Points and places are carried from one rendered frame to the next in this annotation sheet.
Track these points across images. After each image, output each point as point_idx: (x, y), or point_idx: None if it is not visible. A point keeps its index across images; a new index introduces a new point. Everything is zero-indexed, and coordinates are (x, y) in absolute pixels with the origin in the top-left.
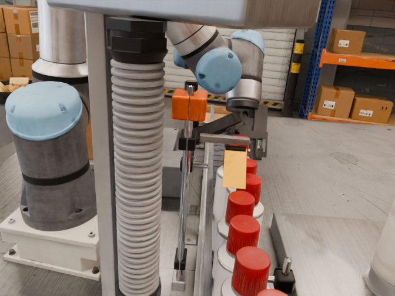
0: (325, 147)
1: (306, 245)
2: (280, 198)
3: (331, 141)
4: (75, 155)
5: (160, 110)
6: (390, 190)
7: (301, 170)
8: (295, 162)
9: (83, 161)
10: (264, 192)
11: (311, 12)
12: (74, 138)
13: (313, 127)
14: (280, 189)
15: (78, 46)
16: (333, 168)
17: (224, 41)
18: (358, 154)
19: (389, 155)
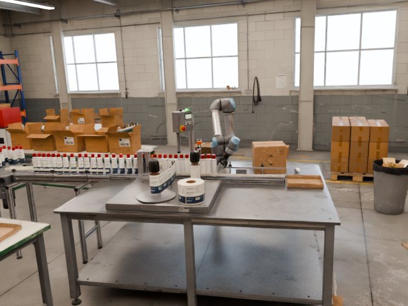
0: (285, 198)
1: (209, 181)
2: (237, 187)
3: (294, 200)
4: (214, 152)
5: (177, 136)
6: (244, 201)
7: (258, 191)
8: (265, 191)
9: (215, 153)
10: (240, 186)
11: (178, 132)
12: (214, 149)
13: (316, 200)
14: (243, 187)
15: (227, 135)
16: (261, 196)
17: (217, 136)
18: (279, 203)
19: (280, 208)
